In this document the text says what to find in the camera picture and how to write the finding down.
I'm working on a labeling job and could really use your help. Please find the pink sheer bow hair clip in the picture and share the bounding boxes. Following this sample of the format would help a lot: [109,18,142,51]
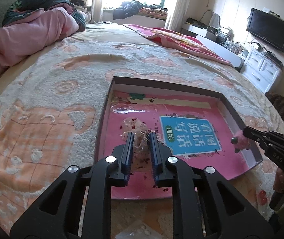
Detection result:
[120,117,154,173]

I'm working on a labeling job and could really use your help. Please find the pink plush strawberry hair accessory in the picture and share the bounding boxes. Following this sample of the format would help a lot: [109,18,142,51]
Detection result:
[231,131,251,153]

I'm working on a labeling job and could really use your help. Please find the person's right hand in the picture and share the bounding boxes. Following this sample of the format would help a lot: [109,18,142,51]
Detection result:
[273,167,284,193]

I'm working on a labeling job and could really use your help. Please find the brown shallow cardboard box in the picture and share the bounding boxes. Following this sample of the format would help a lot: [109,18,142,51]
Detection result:
[94,76,263,200]

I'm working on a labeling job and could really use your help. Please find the white drawer cabinet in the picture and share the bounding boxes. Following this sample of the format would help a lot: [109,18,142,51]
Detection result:
[240,49,282,93]

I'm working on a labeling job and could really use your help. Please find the white bed footboard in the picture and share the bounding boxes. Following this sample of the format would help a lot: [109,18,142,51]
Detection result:
[196,35,244,72]

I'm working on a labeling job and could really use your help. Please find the beige orange patterned bedspread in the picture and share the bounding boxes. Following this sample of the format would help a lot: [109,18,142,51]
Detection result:
[0,24,284,234]

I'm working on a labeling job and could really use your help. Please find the white desk with clutter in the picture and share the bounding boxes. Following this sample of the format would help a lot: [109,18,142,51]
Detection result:
[181,14,234,46]

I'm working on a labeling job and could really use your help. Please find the black flat screen television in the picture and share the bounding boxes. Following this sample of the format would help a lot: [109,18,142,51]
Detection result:
[246,8,284,52]

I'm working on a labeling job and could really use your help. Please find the pink red folded blanket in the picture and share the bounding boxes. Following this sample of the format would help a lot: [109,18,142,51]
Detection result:
[124,24,232,66]

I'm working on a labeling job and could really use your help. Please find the dark clothes on windowsill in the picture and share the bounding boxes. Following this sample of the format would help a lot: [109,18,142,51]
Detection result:
[113,1,167,20]

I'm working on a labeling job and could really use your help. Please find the white curtain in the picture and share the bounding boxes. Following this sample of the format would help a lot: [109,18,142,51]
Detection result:
[164,0,190,32]

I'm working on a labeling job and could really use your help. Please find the pink crumpled quilt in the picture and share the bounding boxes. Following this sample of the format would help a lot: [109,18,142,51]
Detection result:
[0,7,80,75]

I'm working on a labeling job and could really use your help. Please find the dark floral duvet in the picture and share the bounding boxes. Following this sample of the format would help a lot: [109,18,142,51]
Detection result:
[2,0,86,31]

